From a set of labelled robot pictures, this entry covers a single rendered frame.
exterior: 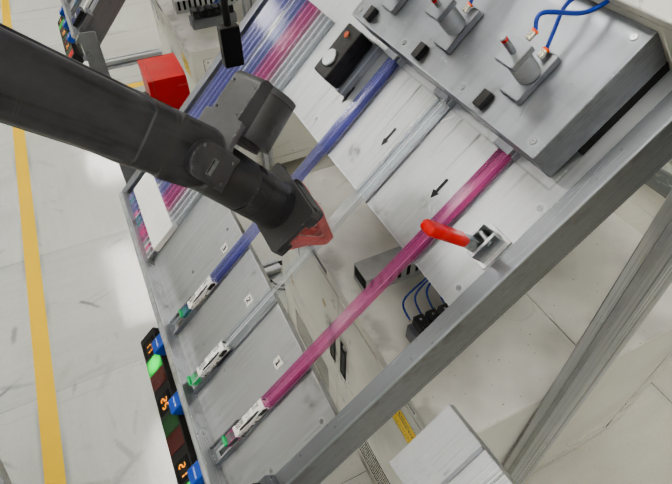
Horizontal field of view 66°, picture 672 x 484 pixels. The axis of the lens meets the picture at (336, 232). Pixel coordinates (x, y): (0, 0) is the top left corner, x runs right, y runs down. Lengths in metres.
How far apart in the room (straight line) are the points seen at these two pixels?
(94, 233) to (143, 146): 1.76
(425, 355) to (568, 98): 0.27
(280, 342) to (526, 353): 0.47
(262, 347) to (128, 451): 0.96
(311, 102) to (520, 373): 0.56
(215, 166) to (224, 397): 0.37
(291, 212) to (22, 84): 0.30
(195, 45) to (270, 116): 1.38
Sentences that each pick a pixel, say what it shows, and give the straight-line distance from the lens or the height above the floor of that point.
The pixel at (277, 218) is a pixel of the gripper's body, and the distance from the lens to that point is 0.56.
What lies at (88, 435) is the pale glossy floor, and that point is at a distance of 1.67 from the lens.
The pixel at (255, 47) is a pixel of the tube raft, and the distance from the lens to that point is 0.94.
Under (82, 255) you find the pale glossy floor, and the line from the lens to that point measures 2.11.
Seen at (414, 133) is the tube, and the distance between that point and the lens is 0.62.
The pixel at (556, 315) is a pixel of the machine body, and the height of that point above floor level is 0.62.
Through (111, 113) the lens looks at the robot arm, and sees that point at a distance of 0.40.
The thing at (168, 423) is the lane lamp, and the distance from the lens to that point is 0.86.
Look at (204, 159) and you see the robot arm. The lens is 0.45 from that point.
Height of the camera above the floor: 1.40
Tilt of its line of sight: 45 degrees down
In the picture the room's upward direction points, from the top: straight up
